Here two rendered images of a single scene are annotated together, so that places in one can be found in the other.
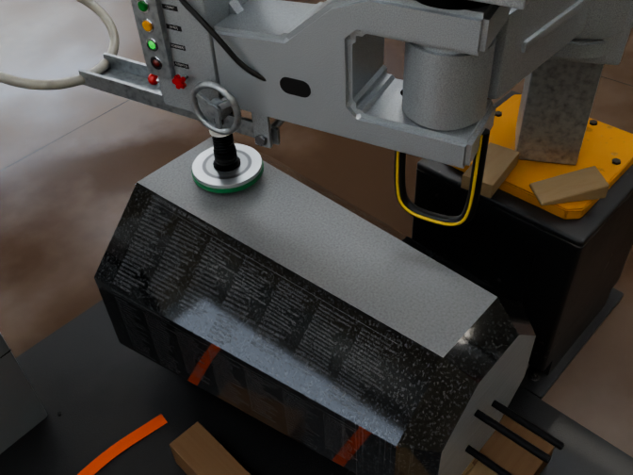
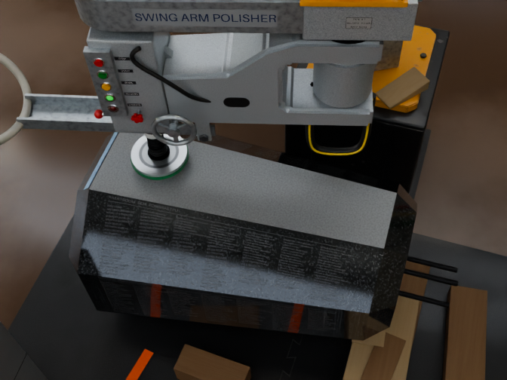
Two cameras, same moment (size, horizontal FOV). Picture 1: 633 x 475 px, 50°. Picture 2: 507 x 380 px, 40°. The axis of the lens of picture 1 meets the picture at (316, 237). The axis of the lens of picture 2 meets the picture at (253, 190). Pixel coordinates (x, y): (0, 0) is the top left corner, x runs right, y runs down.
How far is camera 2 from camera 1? 100 cm
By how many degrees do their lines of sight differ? 19
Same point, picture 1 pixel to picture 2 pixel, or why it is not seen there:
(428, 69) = (341, 76)
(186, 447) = (188, 365)
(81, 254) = not seen: outside the picture
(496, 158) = not seen: hidden behind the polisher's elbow
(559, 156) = (387, 64)
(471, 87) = (368, 78)
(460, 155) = (366, 120)
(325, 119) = (261, 117)
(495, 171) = not seen: hidden behind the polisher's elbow
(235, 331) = (222, 277)
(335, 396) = (316, 295)
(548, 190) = (391, 96)
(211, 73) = (163, 105)
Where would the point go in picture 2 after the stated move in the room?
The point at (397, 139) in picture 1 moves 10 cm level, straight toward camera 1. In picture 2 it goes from (319, 118) to (331, 141)
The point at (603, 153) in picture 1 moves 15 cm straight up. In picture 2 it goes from (412, 50) to (417, 23)
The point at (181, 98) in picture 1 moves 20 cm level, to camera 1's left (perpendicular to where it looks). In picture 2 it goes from (133, 125) to (75, 148)
